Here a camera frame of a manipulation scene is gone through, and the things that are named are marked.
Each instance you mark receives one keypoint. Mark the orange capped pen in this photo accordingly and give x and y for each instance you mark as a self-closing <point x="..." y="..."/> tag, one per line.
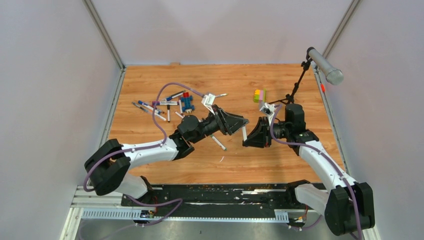
<point x="159" y="116"/>

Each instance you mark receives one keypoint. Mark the black microphone stand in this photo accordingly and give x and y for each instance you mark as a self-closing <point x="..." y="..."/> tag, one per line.
<point x="290" y="98"/>

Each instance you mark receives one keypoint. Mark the colourful block stack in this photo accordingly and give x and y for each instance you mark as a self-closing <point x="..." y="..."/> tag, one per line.
<point x="259" y="95"/>

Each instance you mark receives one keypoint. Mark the black capped pen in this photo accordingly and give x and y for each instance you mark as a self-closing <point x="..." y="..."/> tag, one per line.
<point x="168" y="113"/>

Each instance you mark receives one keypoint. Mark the blue red block toy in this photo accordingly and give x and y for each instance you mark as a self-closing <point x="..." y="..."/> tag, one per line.
<point x="187" y="103"/>

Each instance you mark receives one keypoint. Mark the green capped white pen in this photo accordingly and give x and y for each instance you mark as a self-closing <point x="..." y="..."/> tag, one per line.
<point x="221" y="95"/>

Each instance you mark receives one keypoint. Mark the blue capped pen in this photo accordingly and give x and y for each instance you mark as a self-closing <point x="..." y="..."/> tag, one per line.
<point x="173" y="96"/>
<point x="145" y="105"/>

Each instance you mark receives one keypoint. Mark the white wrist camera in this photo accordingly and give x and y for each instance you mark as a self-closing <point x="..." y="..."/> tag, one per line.
<point x="208" y="99"/>
<point x="266" y="108"/>

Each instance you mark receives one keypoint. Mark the blue capped pen left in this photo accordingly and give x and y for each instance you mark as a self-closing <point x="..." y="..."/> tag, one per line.
<point x="145" y="105"/>

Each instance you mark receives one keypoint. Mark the grey pen far left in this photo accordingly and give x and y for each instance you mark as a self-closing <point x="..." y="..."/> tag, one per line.
<point x="141" y="108"/>

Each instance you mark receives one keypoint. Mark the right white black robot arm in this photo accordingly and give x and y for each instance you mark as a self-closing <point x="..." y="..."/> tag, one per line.
<point x="346" y="205"/>

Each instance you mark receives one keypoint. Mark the white pen by blocks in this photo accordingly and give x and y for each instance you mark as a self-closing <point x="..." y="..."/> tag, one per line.
<point x="180" y="107"/>

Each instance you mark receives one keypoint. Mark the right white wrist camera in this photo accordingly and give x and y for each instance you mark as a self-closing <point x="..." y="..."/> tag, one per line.
<point x="266" y="108"/>

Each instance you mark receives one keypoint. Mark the red capped short pen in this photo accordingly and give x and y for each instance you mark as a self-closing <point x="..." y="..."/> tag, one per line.
<point x="179" y="114"/>

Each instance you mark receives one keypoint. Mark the blue capped pen upper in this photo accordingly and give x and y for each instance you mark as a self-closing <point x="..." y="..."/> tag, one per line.
<point x="173" y="96"/>

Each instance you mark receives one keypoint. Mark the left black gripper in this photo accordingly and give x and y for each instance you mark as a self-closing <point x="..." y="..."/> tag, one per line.
<point x="228" y="123"/>

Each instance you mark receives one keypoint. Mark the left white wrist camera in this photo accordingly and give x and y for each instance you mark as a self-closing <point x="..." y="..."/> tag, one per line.
<point x="208" y="99"/>

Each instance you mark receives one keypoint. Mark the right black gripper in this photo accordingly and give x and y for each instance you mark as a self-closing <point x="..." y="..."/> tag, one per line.
<point x="260" y="136"/>

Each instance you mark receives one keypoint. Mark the silver microphone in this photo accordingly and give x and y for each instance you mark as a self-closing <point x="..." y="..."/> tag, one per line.
<point x="333" y="75"/>

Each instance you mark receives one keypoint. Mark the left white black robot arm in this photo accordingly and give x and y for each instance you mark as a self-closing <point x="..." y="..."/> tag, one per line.
<point x="108" y="168"/>

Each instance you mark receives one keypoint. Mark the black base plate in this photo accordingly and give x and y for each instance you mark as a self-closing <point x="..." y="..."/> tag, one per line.
<point x="228" y="201"/>

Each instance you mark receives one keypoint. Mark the white pen body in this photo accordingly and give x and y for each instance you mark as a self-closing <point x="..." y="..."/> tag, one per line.
<point x="218" y="142"/>

